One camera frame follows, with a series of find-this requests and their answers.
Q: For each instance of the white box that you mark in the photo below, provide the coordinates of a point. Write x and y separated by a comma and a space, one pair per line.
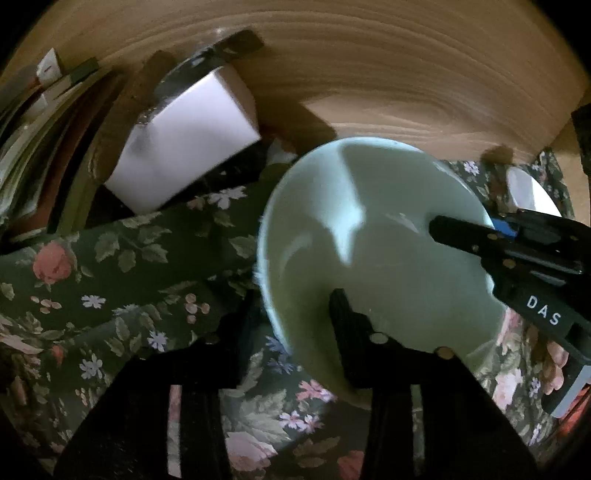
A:
184, 143

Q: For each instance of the stack of books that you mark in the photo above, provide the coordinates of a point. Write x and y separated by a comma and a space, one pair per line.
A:
37, 138

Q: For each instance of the dark floral tablecloth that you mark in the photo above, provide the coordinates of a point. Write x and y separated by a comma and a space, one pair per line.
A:
129, 286

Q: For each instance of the small white plate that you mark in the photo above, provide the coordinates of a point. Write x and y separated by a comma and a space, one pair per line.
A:
531, 194

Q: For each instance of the pale green bowl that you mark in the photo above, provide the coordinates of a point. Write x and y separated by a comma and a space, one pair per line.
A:
369, 258

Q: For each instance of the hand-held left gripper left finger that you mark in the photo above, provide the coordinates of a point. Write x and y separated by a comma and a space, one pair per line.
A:
152, 406

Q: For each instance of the person's right hand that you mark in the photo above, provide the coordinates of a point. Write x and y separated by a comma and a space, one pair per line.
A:
554, 360

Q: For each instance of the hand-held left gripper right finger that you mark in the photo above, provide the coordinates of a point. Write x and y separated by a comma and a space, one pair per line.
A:
392, 392

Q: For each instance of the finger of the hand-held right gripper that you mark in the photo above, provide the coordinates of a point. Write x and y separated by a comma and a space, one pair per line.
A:
485, 244
531, 226

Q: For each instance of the black flat object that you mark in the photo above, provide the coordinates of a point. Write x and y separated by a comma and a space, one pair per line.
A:
212, 57

